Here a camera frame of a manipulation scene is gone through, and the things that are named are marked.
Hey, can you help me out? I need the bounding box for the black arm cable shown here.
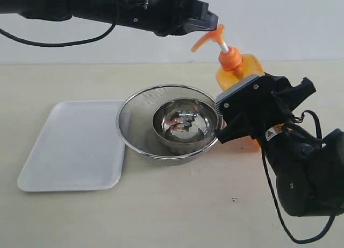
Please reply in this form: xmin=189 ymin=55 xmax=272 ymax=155
xmin=0 ymin=22 xmax=118 ymax=47
xmin=261 ymin=110 xmax=336 ymax=245

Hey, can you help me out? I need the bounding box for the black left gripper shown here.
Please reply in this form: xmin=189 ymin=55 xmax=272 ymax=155
xmin=118 ymin=0 xmax=218 ymax=37

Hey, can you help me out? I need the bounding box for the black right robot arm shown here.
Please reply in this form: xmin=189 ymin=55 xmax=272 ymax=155
xmin=215 ymin=74 xmax=343 ymax=217

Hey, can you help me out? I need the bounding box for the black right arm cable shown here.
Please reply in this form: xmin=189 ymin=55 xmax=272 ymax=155
xmin=261 ymin=110 xmax=336 ymax=245

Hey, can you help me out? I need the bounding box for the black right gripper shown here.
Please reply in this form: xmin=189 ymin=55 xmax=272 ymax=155
xmin=216 ymin=74 xmax=316 ymax=144

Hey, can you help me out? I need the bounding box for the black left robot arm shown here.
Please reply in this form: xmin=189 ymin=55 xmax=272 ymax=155
xmin=1 ymin=0 xmax=218 ymax=37

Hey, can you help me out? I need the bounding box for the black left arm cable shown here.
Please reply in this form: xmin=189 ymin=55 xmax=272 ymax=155
xmin=0 ymin=22 xmax=118 ymax=47

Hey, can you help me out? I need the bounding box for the white rectangular plastic tray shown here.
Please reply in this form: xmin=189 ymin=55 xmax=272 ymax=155
xmin=17 ymin=100 xmax=125 ymax=193

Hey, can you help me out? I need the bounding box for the orange pump soap bottle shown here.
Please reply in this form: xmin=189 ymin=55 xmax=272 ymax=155
xmin=190 ymin=24 xmax=266 ymax=153

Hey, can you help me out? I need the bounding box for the steel mesh strainer basket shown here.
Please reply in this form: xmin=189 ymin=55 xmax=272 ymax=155
xmin=116 ymin=84 xmax=218 ymax=164

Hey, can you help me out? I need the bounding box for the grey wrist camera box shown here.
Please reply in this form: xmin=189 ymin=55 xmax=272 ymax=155
xmin=215 ymin=75 xmax=261 ymax=115

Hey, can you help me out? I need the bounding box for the small stainless steel bowl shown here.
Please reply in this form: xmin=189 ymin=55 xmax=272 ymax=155
xmin=152 ymin=97 xmax=221 ymax=150

